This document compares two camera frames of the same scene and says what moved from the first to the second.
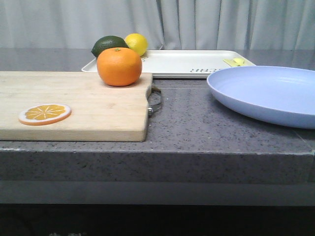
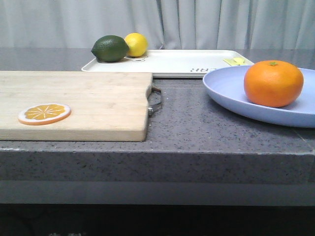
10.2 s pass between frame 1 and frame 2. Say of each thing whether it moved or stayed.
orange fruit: moved
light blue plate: stayed
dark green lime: stayed
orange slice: stayed
